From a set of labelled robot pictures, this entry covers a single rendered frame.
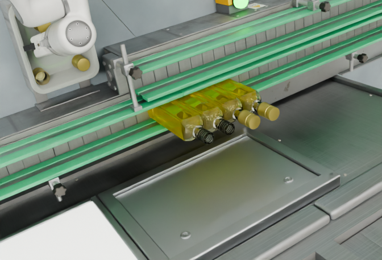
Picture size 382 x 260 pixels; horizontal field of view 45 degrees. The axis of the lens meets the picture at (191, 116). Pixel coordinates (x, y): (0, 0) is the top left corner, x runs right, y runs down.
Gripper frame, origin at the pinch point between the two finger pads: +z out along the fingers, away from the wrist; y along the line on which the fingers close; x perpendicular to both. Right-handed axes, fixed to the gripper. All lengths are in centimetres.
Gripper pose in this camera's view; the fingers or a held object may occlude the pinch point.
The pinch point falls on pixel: (48, 42)
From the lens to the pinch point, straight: 119.5
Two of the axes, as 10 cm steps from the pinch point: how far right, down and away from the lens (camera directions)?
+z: -4.8, -0.8, 8.8
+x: -2.5, -9.4, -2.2
